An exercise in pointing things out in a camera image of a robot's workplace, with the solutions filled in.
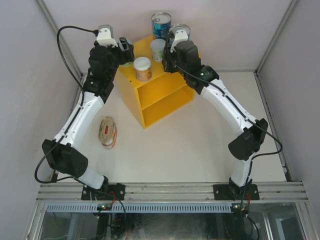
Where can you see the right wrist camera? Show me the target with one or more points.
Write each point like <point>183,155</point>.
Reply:
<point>176,36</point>

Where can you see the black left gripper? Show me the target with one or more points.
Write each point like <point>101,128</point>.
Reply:
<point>126,56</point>

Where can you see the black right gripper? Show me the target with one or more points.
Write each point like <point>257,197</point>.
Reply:
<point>167,62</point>

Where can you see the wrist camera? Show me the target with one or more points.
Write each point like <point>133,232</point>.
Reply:
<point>105,36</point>
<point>176,36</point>

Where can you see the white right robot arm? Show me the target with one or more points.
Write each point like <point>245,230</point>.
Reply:
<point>250,132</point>

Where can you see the aluminium mounting rail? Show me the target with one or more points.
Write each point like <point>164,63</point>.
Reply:
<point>269,192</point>

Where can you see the black right base bracket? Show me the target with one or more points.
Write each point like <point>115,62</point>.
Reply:
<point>226,192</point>

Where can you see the aluminium frame post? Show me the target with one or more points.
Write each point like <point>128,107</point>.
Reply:
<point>280,28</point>
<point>51,23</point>

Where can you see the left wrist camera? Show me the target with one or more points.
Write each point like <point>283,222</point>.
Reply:
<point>105,36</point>

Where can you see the blue soup can with noodles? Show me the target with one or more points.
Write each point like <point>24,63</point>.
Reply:
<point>185,28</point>

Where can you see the right aluminium frame post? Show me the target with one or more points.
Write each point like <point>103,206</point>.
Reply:
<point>280,28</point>

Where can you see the yellow wooden shelf cabinet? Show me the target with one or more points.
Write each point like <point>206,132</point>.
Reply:
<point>153,100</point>

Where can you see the black left base bracket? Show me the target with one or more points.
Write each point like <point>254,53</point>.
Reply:
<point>115,192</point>

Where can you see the oval fish tin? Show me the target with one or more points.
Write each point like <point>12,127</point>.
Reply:
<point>107,132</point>

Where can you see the green label can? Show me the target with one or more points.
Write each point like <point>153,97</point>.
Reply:
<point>157,49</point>

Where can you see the black base bracket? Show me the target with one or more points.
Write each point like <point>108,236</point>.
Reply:
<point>226,192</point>
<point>115,192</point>

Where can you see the orange label can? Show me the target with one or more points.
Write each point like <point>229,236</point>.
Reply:
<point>142,66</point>

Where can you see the grey slotted cable duct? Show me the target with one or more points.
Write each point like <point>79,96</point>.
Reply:
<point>139,208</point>

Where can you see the orange can with white lid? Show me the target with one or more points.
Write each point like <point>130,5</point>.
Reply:
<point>127,64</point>

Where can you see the left aluminium frame post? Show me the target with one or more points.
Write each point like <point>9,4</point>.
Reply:
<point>51,23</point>

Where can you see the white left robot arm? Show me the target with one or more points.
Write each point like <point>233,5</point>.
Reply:
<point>62,153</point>

